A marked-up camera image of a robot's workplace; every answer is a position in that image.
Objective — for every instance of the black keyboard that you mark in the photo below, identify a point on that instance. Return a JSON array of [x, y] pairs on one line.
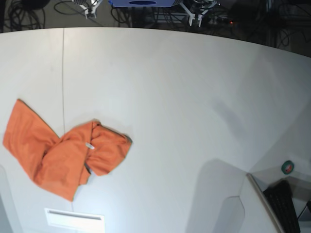
[[279, 198]]

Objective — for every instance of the white table slot plate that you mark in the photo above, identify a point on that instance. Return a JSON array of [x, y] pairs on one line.
[[88, 223]]

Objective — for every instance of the orange t-shirt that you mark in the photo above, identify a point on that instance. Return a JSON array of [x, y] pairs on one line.
[[61, 164]]

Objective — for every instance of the blue box with oval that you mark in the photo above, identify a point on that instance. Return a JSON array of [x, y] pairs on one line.
[[144, 3]]

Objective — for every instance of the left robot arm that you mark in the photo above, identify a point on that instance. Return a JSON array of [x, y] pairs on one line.
[[197, 9]]

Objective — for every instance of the green tape roll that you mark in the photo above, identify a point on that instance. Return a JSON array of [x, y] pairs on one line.
[[287, 167]]

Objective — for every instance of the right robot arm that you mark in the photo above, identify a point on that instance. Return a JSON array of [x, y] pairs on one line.
[[89, 7]]

